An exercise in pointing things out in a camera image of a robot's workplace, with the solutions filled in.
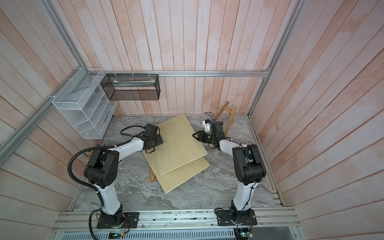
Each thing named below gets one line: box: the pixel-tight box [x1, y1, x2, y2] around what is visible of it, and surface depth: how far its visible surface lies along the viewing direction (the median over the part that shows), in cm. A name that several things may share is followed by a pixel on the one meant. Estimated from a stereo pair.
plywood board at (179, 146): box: [154, 113, 208, 176], surface depth 92 cm
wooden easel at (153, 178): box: [146, 168, 158, 183], surface depth 83 cm
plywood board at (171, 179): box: [141, 149, 211, 194], surface depth 83 cm
